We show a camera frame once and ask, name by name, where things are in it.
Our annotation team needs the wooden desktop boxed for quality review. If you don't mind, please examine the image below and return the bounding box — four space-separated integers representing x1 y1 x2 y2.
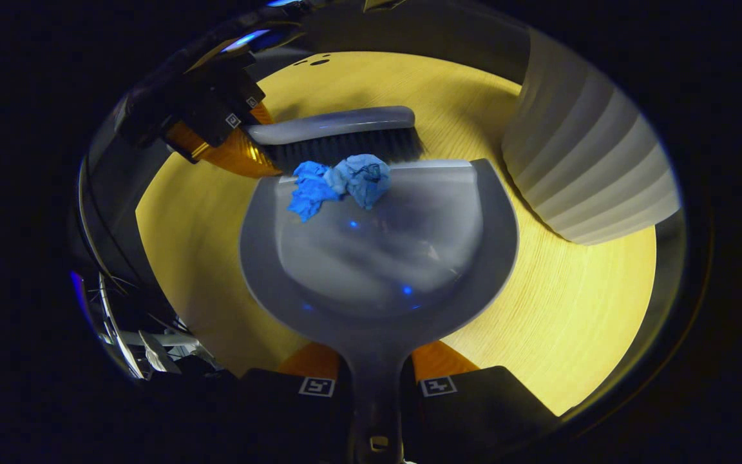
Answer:
136 52 658 416

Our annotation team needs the white ribbed garbage bin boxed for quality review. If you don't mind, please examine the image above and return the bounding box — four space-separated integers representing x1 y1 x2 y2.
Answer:
502 29 682 246

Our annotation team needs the grey dustpan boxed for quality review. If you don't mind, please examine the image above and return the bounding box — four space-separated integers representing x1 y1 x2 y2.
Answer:
238 159 520 464

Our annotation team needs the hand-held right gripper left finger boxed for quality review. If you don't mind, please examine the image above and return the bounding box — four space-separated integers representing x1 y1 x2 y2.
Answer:
233 342 354 464

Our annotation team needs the bright blue paper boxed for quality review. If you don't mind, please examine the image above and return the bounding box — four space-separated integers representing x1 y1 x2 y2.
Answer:
287 161 338 223

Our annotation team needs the light blue paper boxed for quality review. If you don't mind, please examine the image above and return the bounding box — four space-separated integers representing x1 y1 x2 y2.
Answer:
325 153 392 210

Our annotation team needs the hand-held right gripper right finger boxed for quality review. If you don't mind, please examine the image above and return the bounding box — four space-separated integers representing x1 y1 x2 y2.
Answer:
402 340 562 464

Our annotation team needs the small grey broom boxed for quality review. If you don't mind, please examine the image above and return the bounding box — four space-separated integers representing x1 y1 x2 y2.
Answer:
245 106 424 173

